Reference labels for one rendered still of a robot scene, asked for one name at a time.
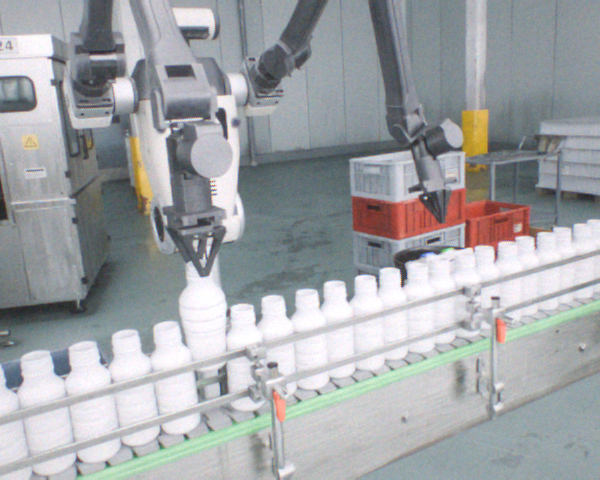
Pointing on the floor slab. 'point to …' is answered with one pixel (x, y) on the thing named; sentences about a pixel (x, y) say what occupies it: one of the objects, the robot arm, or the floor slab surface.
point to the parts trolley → (518, 175)
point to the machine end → (37, 180)
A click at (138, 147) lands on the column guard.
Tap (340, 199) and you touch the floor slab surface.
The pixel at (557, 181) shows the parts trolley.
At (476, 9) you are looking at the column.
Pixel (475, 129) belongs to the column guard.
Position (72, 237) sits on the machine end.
